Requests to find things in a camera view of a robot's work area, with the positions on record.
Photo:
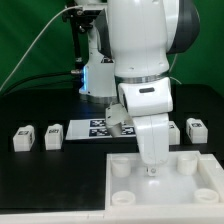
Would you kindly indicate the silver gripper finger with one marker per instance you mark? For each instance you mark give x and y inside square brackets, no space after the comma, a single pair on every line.
[152,171]

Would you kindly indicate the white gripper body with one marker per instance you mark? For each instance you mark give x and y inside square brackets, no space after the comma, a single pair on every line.
[152,134]

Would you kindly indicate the white square tabletop tray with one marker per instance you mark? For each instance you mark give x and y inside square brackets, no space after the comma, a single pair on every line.
[187,178]

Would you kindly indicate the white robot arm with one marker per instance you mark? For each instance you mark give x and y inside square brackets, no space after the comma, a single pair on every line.
[138,35]

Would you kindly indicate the white sheet with tags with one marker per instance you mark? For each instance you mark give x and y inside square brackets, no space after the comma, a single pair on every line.
[87,129]

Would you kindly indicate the green backdrop cloth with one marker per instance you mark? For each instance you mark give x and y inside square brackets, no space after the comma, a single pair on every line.
[34,40]

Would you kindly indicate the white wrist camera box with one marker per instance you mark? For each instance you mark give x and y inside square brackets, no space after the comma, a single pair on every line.
[116,116]

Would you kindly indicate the black camera on mount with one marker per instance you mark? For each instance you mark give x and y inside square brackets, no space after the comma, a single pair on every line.
[82,16]

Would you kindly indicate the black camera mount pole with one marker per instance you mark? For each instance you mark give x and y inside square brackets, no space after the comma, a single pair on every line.
[77,73]

